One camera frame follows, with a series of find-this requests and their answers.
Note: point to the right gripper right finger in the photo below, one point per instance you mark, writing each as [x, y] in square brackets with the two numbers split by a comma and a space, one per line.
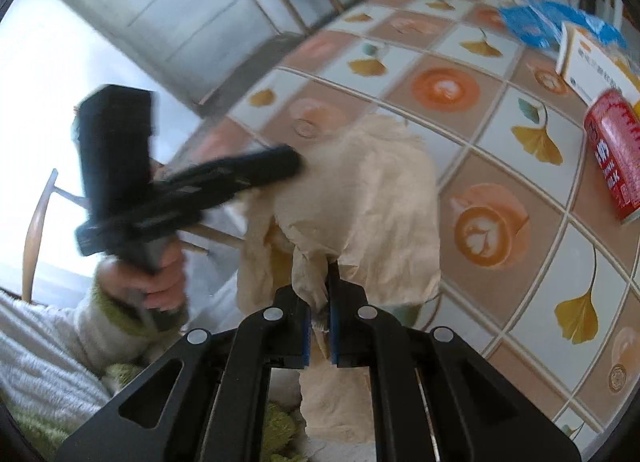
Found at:
[434, 398]

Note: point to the beige paper napkin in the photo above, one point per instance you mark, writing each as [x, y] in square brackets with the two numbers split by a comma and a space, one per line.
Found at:
[367, 198]

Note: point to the person's left hand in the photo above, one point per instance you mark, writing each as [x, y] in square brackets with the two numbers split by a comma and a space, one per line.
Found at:
[163, 290]

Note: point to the patterned tablecloth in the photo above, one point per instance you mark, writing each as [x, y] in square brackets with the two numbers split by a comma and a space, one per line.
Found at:
[538, 274]

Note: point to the white door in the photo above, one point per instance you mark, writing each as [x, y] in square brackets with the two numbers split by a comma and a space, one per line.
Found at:
[189, 46]

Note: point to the red drink can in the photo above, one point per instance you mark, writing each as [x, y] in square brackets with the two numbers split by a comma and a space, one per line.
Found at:
[612, 129]

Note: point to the white orange medicine box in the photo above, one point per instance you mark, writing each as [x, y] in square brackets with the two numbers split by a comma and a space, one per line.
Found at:
[590, 68]

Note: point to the blue plastic wrapper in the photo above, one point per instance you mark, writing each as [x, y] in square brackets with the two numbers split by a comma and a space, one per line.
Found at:
[538, 23]

